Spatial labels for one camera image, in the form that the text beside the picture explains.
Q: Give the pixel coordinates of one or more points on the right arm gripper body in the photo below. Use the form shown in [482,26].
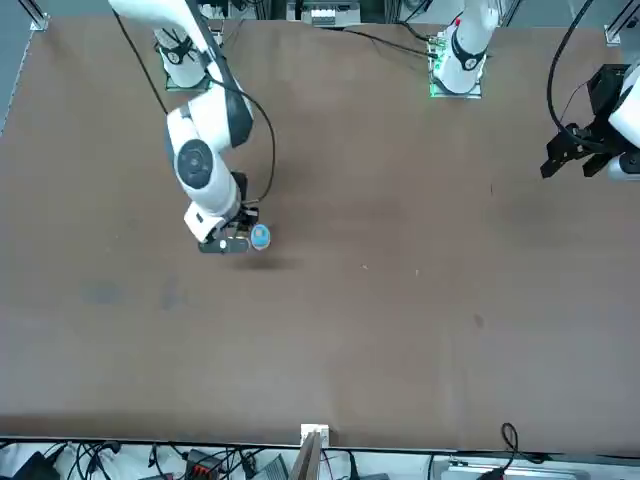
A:
[223,246]

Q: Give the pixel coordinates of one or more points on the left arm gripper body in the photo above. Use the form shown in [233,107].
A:
[597,136]

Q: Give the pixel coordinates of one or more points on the blue call bell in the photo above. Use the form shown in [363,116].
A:
[261,237]

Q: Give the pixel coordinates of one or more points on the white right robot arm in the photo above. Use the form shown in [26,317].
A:
[205,190]

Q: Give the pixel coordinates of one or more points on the orange and black device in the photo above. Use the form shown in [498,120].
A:
[202,465]

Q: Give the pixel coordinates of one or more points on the black power adapter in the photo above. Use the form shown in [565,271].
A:
[32,467]

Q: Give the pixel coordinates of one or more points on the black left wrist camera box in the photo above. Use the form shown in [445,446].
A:
[602,90]

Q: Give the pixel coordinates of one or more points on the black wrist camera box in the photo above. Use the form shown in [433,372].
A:
[602,90]
[241,187]

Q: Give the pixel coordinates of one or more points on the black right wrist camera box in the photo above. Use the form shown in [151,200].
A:
[241,187]

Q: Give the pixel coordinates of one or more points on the aluminium frame corner profile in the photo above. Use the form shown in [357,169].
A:
[620,27]
[39,15]

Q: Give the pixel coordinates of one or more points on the aluminium profile post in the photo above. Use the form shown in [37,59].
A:
[312,450]

